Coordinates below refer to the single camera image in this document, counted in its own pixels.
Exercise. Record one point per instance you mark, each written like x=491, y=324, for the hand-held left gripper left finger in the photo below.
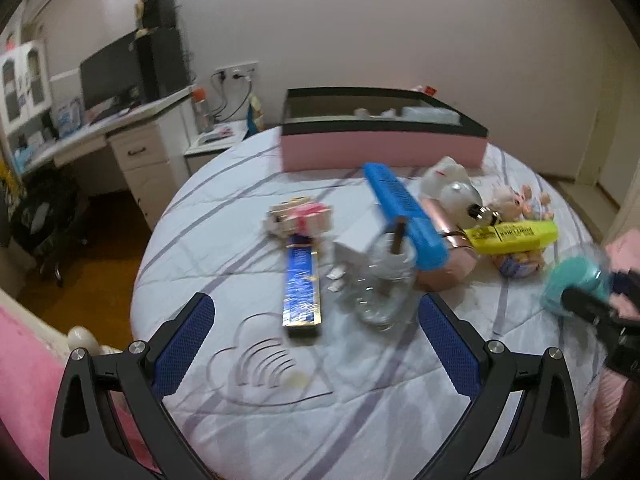
x=182, y=347

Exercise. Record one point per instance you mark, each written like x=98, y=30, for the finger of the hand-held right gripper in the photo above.
x=622, y=282
x=587, y=304

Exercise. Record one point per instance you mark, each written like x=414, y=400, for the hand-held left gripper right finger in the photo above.
x=450, y=347

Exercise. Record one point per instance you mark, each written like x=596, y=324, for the teal round cup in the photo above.
x=572, y=275

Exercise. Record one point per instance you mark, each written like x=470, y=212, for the pink doll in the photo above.
x=520, y=200

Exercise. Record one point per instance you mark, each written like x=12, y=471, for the blue plastic case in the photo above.
x=405, y=210

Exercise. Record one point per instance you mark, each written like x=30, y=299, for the pink and black storage box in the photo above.
x=380, y=152

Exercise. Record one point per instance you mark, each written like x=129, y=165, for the pink quilt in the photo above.
x=607, y=410

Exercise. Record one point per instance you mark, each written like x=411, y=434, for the cartoon print pouch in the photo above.
x=520, y=264

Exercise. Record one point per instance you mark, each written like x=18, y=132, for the rose gold box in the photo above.
x=452, y=267

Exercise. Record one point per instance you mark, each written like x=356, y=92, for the white striped bedspread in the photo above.
x=250, y=410

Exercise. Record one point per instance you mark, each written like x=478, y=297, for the white bedpost knob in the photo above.
x=82, y=340

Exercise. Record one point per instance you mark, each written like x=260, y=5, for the yellow pack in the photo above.
x=510, y=235

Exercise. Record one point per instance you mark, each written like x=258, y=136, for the long dark blue box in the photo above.
x=302, y=290

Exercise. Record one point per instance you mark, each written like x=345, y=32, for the silver round bulb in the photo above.
x=462, y=200

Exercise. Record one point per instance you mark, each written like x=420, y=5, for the pink fleece blanket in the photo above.
x=25, y=370

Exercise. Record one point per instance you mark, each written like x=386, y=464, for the white plush toy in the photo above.
x=445, y=172

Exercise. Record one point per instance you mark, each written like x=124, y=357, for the small pink and white box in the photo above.
x=300, y=215

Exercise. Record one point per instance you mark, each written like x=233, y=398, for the black office chair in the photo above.
x=47, y=220

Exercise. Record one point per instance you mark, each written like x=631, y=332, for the white drawer unit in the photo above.
x=147, y=160

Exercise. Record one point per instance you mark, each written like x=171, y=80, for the white nightstand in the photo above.
x=215, y=142

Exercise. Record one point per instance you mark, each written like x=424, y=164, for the pale green pack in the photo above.
x=430, y=114

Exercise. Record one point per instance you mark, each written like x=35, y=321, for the white desk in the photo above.
x=90, y=130

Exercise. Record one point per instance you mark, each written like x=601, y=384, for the bottle with orange cap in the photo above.
x=200, y=110

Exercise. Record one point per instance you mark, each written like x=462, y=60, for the yellow and black garment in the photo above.
x=10, y=182

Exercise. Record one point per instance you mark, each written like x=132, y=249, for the yellow snack bag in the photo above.
x=256, y=112

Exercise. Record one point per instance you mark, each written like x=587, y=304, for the black computer monitor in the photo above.
x=110, y=75

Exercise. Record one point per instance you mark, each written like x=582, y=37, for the black computer tower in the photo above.
x=162, y=62

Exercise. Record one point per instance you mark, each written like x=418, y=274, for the white glass door cabinet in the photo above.
x=22, y=85

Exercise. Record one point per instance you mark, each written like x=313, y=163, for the black speaker box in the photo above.
x=157, y=12

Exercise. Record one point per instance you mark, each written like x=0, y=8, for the wall socket with plugs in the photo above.
x=235, y=72

